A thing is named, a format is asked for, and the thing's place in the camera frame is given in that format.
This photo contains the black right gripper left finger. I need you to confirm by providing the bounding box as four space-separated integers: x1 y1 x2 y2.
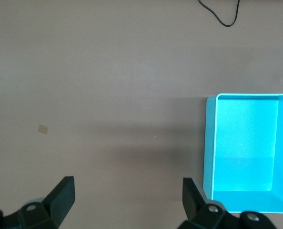
0 176 76 229

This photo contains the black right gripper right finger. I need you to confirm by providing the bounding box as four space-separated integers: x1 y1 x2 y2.
178 177 278 229

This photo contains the cyan plastic bin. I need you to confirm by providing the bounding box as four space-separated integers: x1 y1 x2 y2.
202 93 283 214

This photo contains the small brown tape patch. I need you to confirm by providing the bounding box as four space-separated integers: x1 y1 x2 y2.
37 124 50 135

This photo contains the thin black looped cable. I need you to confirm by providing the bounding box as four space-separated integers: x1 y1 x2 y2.
198 0 240 27

